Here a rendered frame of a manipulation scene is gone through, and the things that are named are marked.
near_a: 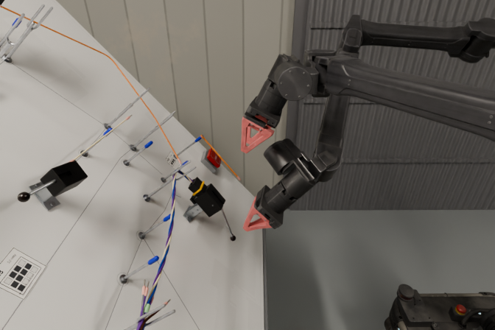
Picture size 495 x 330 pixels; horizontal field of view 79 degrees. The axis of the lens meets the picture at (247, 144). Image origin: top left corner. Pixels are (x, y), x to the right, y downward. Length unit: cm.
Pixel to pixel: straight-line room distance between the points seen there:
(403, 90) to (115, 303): 53
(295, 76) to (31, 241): 46
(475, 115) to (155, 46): 175
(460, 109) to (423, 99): 5
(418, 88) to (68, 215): 56
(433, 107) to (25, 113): 65
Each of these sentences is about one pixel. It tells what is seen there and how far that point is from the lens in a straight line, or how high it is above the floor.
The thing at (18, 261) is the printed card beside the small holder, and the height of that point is 128.
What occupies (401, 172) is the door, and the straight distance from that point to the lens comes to 247.
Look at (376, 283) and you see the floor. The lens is 212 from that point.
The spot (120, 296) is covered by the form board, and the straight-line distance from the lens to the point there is 57.
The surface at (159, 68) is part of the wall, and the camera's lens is 200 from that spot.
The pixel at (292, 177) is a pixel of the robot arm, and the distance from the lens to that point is 66.
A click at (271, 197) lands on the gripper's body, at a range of 68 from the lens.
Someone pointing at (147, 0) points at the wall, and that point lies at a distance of 194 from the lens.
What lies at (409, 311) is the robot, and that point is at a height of 28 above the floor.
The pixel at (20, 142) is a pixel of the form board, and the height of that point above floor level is 137.
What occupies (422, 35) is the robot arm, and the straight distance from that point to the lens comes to 103.
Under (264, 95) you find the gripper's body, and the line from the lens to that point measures 59.
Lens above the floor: 160
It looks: 29 degrees down
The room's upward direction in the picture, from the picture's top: straight up
